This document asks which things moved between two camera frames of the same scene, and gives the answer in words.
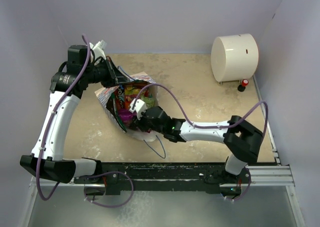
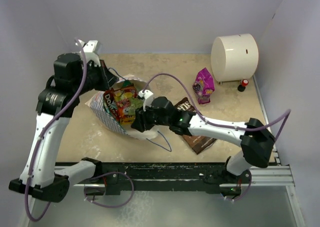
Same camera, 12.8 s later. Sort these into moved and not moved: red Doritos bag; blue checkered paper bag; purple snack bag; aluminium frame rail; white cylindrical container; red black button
Moved: blue checkered paper bag; red Doritos bag; purple snack bag
Not moved: aluminium frame rail; red black button; white cylindrical container
